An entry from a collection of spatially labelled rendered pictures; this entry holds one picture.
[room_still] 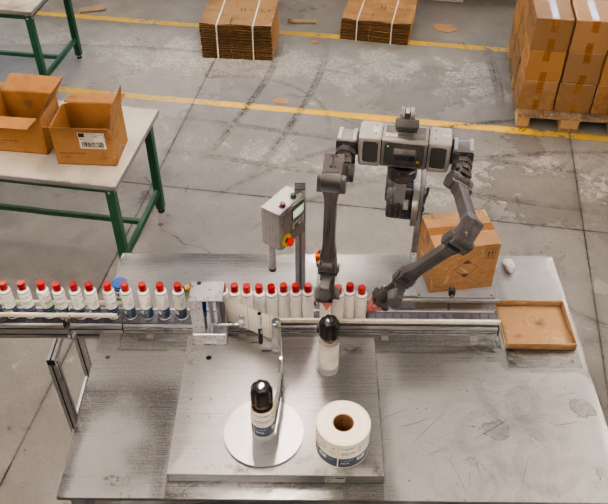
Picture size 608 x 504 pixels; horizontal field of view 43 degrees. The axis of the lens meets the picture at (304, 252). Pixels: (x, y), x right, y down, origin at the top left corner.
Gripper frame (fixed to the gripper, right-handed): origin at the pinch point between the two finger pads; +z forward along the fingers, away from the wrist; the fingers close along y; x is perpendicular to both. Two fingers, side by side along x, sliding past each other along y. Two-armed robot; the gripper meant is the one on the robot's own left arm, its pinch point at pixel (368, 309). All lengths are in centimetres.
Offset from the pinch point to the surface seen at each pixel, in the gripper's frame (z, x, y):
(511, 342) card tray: -29, 56, 10
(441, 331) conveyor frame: -13.1, 30.1, 5.9
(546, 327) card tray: -40, 69, 2
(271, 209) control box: -19, -65, -3
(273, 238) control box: -8, -57, -2
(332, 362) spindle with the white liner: 7.6, -15.2, 31.6
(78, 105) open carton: 89, -130, -154
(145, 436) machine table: 62, -66, 57
